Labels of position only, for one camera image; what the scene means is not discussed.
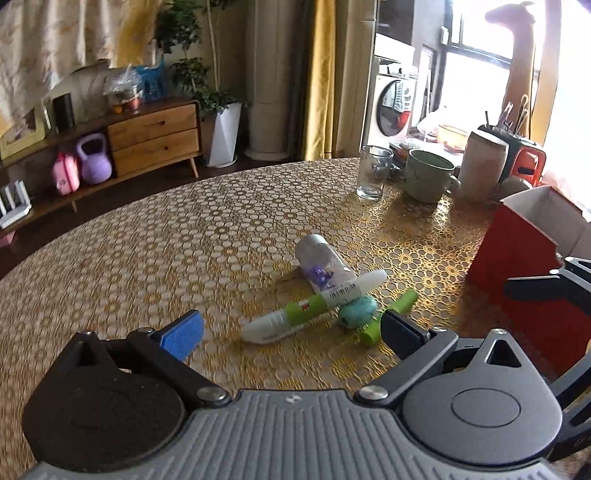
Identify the washing machine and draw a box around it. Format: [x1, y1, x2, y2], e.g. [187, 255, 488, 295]
[363, 56, 418, 148]

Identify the floral cloth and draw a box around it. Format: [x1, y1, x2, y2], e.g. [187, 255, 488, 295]
[1, 1, 161, 133]

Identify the green cylinder tube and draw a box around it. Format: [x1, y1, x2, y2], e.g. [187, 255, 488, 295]
[359, 288, 418, 347]

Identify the white router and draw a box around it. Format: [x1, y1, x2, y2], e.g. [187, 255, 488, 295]
[0, 180, 32, 230]

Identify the white green tube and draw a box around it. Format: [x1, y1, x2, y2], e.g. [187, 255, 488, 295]
[242, 269, 388, 345]

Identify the yellow curtain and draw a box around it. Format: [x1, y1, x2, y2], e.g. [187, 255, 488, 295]
[301, 0, 337, 161]

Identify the purple kettlebell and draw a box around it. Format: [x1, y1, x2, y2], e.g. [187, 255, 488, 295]
[76, 133, 112, 185]

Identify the green ceramic mug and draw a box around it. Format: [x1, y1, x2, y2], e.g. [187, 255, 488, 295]
[405, 149, 461, 204]

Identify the clear drinking glass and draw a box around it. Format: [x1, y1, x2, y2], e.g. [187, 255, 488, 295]
[356, 145, 394, 201]

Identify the picture frame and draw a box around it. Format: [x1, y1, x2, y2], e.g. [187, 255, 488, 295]
[1, 106, 45, 160]

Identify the wooden sideboard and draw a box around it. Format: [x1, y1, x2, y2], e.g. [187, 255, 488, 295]
[1, 98, 202, 236]

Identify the teal egg ball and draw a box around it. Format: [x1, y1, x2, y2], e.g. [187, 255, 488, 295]
[339, 295, 378, 329]

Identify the plastic bag with fruit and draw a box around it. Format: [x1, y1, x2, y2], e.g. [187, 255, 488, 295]
[103, 65, 143, 114]

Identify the red white cardboard box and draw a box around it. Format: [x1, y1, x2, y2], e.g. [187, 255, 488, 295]
[468, 186, 590, 374]

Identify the white planter with plant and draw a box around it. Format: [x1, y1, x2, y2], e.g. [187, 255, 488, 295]
[154, 0, 242, 169]

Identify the black speaker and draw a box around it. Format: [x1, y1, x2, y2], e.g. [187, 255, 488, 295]
[52, 93, 75, 133]

